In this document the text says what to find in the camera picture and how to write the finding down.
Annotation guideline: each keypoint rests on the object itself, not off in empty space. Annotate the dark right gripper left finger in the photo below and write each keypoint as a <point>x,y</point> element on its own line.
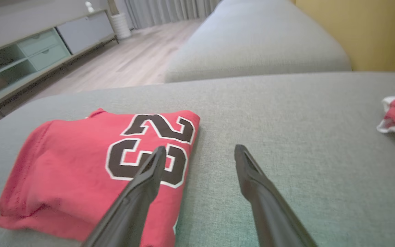
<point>132,212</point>

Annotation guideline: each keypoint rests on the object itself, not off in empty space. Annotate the white ribbed plant pot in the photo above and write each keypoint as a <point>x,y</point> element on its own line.
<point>121,25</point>

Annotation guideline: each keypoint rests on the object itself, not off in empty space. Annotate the narrow grey sofa seat cushion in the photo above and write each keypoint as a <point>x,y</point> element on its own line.
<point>252,44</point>

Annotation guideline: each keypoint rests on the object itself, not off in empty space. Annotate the small white ornament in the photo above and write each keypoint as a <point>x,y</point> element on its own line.
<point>89,7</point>

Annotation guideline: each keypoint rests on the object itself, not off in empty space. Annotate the green potted plant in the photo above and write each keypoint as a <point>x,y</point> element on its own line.
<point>113,7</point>

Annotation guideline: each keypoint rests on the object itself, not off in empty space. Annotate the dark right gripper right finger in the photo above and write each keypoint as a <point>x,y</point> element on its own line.
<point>269,212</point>

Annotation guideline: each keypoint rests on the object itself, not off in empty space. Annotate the grey and green TV cabinet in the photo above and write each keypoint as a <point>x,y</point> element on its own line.
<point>39,48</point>

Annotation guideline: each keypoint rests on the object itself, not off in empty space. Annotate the grey pleated curtain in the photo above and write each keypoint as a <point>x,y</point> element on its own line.
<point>170,12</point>

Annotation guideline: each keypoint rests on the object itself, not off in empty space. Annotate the red jersey shirt number 23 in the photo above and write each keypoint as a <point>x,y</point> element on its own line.
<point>63,171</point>

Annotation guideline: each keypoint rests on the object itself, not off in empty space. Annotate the yellow sofa back cushion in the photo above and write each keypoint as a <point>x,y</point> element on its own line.
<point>362,34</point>

